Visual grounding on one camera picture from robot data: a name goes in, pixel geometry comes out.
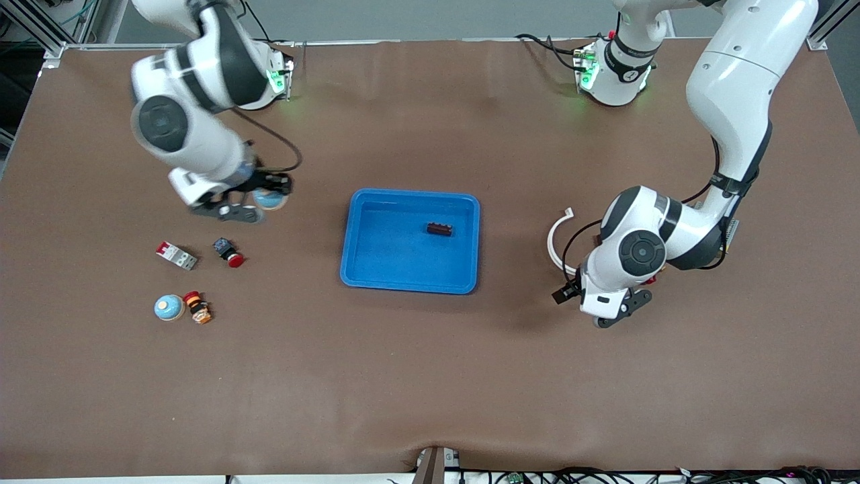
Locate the blue plastic tray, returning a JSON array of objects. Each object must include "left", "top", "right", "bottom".
[{"left": 339, "top": 188, "right": 482, "bottom": 296}]

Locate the red white circuit breaker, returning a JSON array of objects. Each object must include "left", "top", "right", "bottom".
[{"left": 155, "top": 241, "right": 198, "bottom": 271}]

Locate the white half-round pipe clamp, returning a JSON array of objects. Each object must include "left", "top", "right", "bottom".
[{"left": 547, "top": 208, "right": 580, "bottom": 276}]

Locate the red orange buzzer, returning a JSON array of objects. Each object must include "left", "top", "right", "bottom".
[{"left": 183, "top": 291, "right": 213, "bottom": 325}]

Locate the brown table mat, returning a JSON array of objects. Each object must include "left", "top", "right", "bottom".
[{"left": 0, "top": 37, "right": 860, "bottom": 479}]

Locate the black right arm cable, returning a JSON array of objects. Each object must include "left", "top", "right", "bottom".
[{"left": 232, "top": 108, "right": 303, "bottom": 174}]

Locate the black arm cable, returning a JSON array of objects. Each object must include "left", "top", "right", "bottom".
[
  {"left": 232, "top": 108, "right": 303, "bottom": 174},
  {"left": 560, "top": 134, "right": 736, "bottom": 279}
]

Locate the black switch red pushbutton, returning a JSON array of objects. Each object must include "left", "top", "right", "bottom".
[{"left": 213, "top": 237, "right": 245, "bottom": 269}]

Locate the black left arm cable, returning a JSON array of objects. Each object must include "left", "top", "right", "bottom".
[{"left": 560, "top": 134, "right": 736, "bottom": 279}]

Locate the black cable bundle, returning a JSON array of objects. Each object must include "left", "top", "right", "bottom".
[{"left": 386, "top": 465, "right": 860, "bottom": 484}]

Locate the aluminium frame profile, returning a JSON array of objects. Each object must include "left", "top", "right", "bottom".
[
  {"left": 0, "top": 0, "right": 101, "bottom": 65},
  {"left": 806, "top": 0, "right": 860, "bottom": 51}
]

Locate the metal table edge bracket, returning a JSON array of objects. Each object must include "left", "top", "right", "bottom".
[{"left": 411, "top": 446, "right": 463, "bottom": 484}]

